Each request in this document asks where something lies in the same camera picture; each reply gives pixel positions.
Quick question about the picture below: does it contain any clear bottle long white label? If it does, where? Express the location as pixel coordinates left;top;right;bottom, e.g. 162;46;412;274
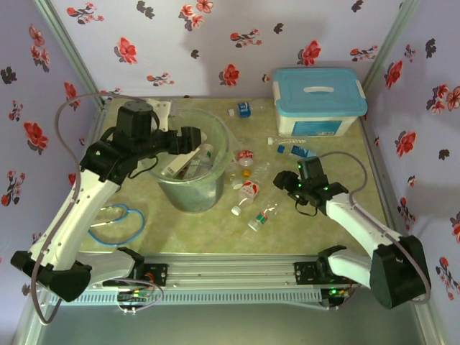
160;149;202;178

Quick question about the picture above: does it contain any crushed clear bottle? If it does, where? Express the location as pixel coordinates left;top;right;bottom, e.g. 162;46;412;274
253;161;274;180

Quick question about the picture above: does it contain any red white label bottle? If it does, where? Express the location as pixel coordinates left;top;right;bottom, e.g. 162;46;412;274
231;179;262;216

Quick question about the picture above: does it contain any green label bottle white cap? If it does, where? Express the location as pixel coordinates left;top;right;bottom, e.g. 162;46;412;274
247;203;281;231

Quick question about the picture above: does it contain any blue label bottle white cap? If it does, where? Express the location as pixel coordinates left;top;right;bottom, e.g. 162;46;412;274
226;101;269;119

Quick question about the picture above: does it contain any clear plastic bin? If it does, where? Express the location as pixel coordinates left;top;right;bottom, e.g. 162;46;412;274
147;107;233;215

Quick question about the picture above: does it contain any crushed red label bottle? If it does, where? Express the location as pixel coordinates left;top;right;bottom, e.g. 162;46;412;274
236;147;257;169

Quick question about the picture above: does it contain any white storage box blue lid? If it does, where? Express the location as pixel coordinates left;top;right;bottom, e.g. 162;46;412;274
271;67;369;137

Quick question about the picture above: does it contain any small clear bottle white cap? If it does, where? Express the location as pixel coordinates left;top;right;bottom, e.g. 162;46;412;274
224;161;245;190

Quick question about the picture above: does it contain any blue stethoscope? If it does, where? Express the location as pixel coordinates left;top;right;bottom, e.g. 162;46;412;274
89;203;146;248

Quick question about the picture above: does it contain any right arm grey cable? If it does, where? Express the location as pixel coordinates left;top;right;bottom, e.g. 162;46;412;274
316;150;432;307

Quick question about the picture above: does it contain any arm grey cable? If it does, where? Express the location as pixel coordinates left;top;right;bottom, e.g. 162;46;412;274
29;92;152;326
316;150;432;307

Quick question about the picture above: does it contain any left arm grey cable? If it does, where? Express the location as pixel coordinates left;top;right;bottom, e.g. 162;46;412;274
29;92;152;326

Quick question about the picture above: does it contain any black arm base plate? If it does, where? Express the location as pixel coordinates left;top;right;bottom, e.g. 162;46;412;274
293;261;360;288
102;263;169;288

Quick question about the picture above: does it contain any aluminium corner post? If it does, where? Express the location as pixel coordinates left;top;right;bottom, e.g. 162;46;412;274
34;0;107;107
362;0;422;93

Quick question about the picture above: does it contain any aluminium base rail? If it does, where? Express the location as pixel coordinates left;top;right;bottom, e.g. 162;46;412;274
35;254;431;289

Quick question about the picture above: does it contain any white slotted cable duct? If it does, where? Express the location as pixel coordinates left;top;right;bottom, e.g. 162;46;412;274
48;288;322;305

